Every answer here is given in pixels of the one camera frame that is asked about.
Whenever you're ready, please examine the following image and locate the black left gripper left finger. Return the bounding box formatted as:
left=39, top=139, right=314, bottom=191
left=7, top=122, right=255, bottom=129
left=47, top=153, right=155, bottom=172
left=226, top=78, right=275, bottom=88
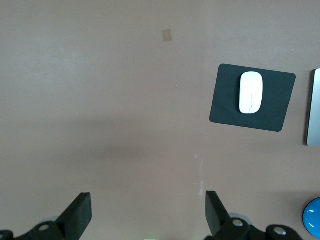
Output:
left=0, top=192, right=93, bottom=240

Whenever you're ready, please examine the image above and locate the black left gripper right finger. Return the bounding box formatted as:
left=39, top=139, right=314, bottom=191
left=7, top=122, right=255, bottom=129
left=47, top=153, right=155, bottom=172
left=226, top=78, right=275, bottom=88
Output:
left=205, top=190, right=305, bottom=240

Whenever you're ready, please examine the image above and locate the white computer mouse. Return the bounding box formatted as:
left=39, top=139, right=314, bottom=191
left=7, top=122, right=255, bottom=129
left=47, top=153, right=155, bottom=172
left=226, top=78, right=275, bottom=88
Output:
left=238, top=71, right=264, bottom=115

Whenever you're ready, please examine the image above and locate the black mouse pad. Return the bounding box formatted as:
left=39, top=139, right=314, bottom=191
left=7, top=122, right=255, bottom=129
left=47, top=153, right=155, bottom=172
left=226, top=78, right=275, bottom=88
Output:
left=209, top=63, right=297, bottom=133

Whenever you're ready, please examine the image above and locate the blue desk lamp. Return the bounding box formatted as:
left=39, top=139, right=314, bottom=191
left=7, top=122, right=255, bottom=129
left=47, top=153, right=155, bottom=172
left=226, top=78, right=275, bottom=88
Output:
left=302, top=197, right=320, bottom=237

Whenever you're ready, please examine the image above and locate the silver closed laptop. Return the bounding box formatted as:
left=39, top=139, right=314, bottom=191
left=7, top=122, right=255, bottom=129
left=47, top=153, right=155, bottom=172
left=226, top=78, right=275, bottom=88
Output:
left=306, top=67, right=320, bottom=147

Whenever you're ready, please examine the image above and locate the brown tape patch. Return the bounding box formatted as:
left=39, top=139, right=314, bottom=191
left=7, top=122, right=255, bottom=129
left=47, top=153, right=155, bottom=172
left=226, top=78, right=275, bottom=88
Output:
left=161, top=28, right=173, bottom=43

